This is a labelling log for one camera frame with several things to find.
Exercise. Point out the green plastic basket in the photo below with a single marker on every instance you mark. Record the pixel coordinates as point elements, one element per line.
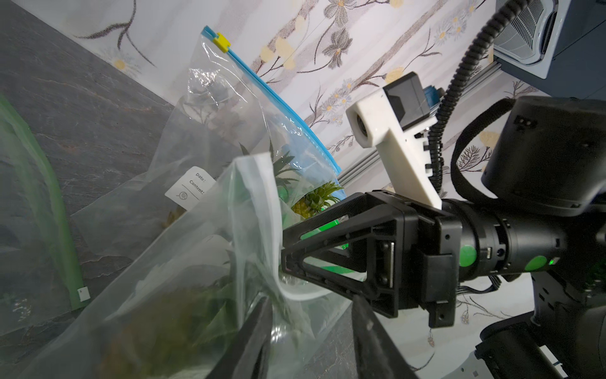
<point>332,237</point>

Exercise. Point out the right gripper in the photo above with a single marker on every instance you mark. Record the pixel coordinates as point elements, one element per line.
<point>364,234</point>

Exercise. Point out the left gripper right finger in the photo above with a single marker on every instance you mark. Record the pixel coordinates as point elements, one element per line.
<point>376,354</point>

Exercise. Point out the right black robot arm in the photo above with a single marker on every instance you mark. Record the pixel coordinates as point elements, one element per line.
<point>530,174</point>

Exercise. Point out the blue zip bag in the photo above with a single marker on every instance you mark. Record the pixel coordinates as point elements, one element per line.
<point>226,112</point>

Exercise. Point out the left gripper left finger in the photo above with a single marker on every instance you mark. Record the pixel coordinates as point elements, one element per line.
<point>248,355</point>

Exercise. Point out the grey device with vent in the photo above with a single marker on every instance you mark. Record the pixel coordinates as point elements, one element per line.
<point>557,47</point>

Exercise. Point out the green zip bag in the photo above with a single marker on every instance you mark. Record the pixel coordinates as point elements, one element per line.
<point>40,273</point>

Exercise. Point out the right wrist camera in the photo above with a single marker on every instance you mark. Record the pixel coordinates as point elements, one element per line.
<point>393,120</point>

